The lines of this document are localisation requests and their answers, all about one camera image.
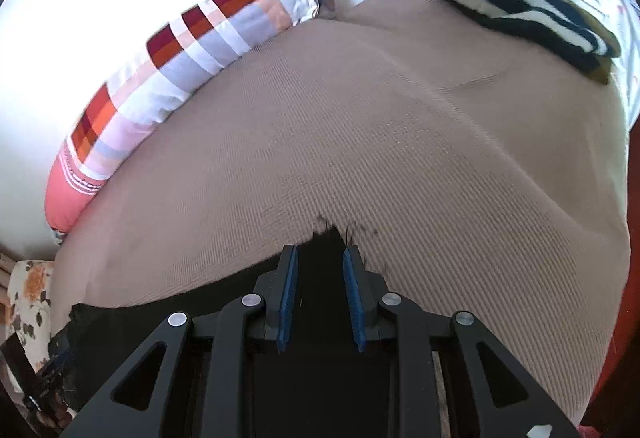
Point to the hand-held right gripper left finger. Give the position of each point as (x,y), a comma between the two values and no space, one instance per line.
(288,298)

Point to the beige ribbed blanket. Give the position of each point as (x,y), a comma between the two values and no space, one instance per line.
(380,128)

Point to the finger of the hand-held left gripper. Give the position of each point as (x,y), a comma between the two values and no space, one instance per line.
(52,360)

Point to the red cloth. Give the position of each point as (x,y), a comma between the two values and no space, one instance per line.
(617,368)

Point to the black white object at edge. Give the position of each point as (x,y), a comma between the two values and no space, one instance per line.
(520,3)

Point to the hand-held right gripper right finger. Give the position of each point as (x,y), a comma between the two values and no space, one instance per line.
(353,298)

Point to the black pants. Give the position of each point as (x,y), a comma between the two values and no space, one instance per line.
(320,268)

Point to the floral orange rose pillow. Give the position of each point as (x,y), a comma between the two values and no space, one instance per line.
(27,308)

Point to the pink checked long pillow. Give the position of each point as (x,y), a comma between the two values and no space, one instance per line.
(165,78)

